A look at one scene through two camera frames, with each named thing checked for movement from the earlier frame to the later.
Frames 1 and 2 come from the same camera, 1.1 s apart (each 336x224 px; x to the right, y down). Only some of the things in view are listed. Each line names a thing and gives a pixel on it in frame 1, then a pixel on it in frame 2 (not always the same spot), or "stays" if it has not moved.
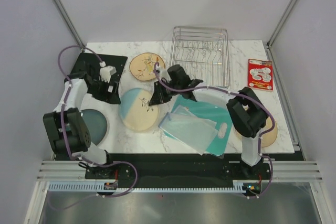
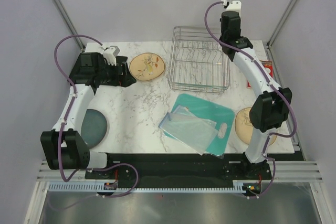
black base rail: (177, 170) stays
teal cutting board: (215, 114) stays
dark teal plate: (96, 125) stays
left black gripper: (112, 97) → (128, 85)
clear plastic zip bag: (195, 130) stays
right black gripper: (159, 96) → (239, 23)
